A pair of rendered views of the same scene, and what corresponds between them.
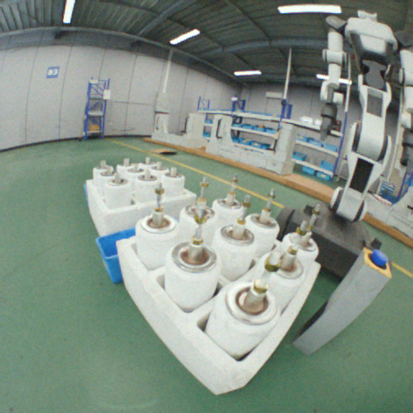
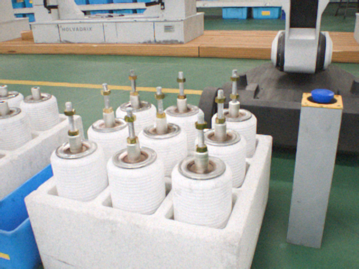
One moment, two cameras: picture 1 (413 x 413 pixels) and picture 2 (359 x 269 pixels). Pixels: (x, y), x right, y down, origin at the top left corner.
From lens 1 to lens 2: 0.33 m
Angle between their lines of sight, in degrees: 19
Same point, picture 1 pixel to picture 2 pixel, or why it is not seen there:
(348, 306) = (313, 156)
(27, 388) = not seen: outside the picture
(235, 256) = (169, 149)
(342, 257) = not seen: hidden behind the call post
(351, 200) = (300, 44)
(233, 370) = (221, 235)
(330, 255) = (291, 126)
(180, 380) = not seen: outside the picture
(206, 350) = (188, 230)
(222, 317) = (184, 184)
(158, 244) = (90, 167)
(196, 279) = (147, 172)
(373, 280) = (322, 118)
